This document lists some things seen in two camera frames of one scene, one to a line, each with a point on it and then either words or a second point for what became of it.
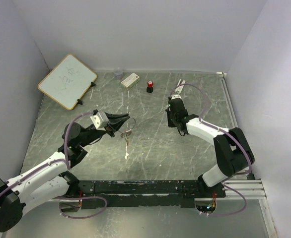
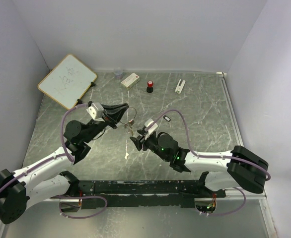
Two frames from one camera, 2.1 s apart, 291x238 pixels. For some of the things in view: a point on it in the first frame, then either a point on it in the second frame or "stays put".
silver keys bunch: (127, 133) -> (130, 123)
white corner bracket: (221, 73) stays put
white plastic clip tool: (179, 89) stays put
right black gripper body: (171, 118) -> (151, 143)
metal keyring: (131, 128) -> (130, 106)
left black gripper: (116, 121) -> (113, 118)
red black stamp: (149, 89) stays put
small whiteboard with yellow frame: (68, 82) stays put
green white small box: (130, 81) stays put
